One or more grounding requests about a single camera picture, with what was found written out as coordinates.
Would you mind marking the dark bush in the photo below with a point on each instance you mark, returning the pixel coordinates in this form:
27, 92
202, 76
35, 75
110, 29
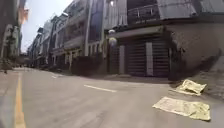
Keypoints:
86, 66

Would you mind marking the row of buildings with shutters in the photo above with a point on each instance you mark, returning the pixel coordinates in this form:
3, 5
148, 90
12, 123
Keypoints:
143, 40

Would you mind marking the grey concrete road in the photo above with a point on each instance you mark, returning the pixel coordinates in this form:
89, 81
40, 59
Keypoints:
93, 106

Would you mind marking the pale flat sheet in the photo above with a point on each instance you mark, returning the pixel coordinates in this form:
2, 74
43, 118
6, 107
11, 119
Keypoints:
191, 87
183, 108

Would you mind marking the tall building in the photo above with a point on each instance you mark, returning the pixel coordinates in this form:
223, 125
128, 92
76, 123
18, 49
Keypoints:
10, 30

